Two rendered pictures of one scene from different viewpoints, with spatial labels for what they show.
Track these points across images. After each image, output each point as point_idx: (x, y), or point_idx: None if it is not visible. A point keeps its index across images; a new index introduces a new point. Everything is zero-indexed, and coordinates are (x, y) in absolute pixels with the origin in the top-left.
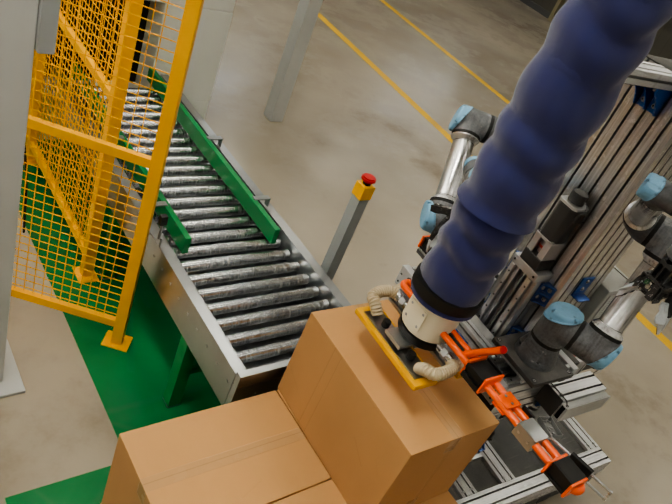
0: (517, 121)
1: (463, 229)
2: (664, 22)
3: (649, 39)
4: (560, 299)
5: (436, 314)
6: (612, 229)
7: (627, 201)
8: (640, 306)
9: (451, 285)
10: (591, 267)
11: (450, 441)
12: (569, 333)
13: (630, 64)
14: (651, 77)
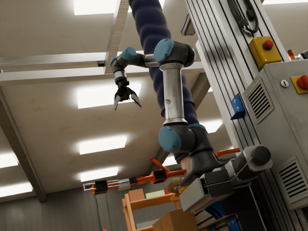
0: None
1: None
2: (141, 38)
3: (144, 42)
4: (235, 126)
5: (179, 163)
6: (213, 65)
7: (203, 49)
8: (164, 97)
9: None
10: (228, 91)
11: (158, 220)
12: None
13: (143, 52)
14: (187, 15)
